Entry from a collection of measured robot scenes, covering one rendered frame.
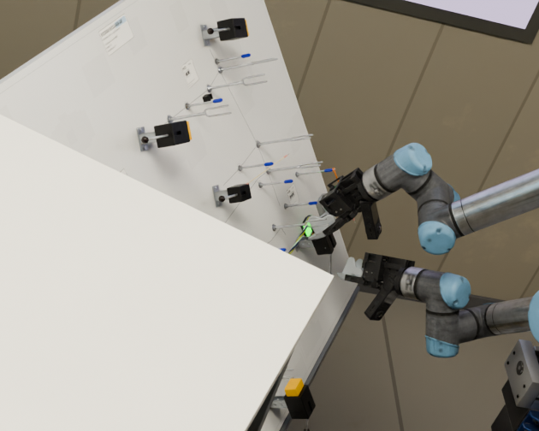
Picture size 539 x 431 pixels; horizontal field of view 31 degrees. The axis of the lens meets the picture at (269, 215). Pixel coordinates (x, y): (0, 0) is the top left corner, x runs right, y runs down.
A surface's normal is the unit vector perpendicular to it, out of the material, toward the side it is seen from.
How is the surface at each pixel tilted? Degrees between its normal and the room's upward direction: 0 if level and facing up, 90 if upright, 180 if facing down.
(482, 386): 0
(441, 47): 90
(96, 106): 54
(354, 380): 0
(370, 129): 90
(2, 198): 0
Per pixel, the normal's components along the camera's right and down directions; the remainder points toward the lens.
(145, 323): 0.26, -0.76
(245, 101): 0.87, -0.10
